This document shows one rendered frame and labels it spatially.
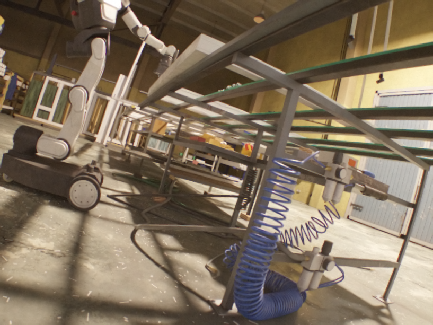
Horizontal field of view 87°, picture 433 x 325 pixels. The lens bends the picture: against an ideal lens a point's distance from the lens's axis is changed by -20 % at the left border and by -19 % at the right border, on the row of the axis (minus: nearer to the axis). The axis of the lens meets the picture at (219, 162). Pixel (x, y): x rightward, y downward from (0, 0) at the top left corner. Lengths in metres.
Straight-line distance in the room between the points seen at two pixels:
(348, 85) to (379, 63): 8.94
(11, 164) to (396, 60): 1.83
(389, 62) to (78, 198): 1.55
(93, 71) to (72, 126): 0.37
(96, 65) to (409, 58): 1.64
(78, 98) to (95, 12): 0.56
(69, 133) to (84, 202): 0.46
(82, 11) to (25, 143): 0.91
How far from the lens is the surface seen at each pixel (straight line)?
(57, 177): 1.70
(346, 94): 9.54
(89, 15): 1.94
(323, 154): 1.39
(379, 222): 7.88
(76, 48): 1.91
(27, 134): 1.89
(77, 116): 1.81
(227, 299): 1.00
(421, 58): 0.68
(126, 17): 2.20
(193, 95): 2.11
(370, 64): 0.74
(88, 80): 1.86
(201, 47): 1.07
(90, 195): 1.64
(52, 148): 1.82
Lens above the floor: 0.49
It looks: level
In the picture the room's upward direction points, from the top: 17 degrees clockwise
